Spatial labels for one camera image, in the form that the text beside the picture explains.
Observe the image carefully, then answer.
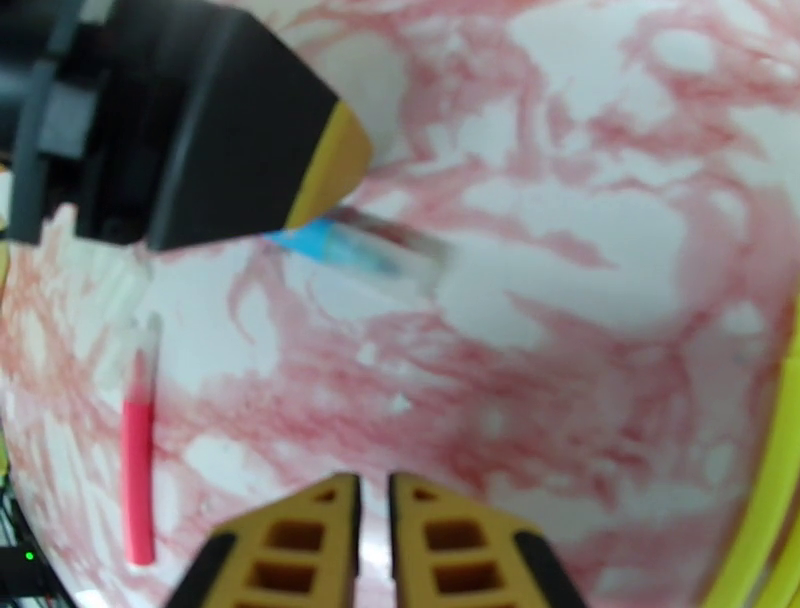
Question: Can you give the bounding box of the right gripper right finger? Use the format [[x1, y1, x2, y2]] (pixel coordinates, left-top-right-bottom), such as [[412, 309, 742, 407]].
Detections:
[[388, 472, 589, 608]]

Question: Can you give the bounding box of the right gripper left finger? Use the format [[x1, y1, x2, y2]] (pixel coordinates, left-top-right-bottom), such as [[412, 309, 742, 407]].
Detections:
[[165, 472, 363, 608]]

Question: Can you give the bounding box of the blue marker pen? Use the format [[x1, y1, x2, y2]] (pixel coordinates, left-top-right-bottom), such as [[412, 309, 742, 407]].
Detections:
[[265, 209, 454, 301]]

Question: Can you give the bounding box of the pink marker pen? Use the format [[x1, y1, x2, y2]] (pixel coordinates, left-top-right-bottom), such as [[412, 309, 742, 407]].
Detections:
[[121, 315, 163, 569]]

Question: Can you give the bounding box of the yellow marker pen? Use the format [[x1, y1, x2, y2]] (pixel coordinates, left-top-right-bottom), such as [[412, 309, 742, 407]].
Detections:
[[767, 540, 800, 608], [699, 324, 800, 608]]

